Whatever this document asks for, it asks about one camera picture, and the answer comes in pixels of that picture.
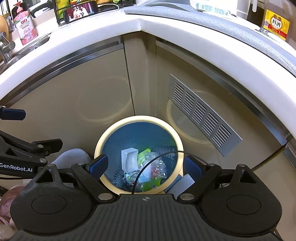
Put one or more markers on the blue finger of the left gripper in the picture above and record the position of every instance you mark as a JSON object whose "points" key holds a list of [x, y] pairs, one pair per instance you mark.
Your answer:
{"points": [[12, 114]]}

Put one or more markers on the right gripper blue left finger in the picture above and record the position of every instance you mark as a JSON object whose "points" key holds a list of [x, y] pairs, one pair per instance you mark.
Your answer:
{"points": [[98, 166]]}

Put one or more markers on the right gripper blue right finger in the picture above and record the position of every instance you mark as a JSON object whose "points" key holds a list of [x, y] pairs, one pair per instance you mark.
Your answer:
{"points": [[191, 167]]}

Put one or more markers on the clear plastic bag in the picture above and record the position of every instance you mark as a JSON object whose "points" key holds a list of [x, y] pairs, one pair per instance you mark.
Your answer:
{"points": [[129, 178]]}

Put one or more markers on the green snack bag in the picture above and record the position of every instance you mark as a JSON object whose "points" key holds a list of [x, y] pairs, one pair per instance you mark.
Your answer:
{"points": [[151, 177]]}

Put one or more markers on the cream blue trash bin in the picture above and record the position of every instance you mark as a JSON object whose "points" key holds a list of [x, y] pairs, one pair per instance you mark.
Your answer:
{"points": [[140, 132]]}

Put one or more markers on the steel kitchen faucet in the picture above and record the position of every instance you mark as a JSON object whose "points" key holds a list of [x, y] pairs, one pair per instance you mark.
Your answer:
{"points": [[6, 47]]}

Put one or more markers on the silver vent grille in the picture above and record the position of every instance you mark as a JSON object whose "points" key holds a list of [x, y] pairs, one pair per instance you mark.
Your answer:
{"points": [[211, 124]]}

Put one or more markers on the stainless steel sink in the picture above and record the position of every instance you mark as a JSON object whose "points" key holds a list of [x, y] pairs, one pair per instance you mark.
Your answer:
{"points": [[23, 52]]}

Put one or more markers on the pink dish soap bottle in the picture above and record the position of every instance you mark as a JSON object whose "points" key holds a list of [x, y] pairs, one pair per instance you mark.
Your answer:
{"points": [[24, 23]]}

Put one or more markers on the smartphone showing video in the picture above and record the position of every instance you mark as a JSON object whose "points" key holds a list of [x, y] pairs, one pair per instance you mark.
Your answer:
{"points": [[81, 10]]}

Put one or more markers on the grey counter mat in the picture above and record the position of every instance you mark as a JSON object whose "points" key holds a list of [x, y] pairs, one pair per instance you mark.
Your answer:
{"points": [[235, 27]]}

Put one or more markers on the dark soy sauce dispenser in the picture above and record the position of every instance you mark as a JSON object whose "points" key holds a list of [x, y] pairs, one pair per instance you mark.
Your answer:
{"points": [[255, 15]]}

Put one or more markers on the cooking wine jug yellow label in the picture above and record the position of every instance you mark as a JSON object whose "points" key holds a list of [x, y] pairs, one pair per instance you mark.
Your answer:
{"points": [[277, 18]]}

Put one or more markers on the black wire spice rack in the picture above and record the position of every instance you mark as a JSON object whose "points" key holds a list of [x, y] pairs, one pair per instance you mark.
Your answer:
{"points": [[103, 6]]}

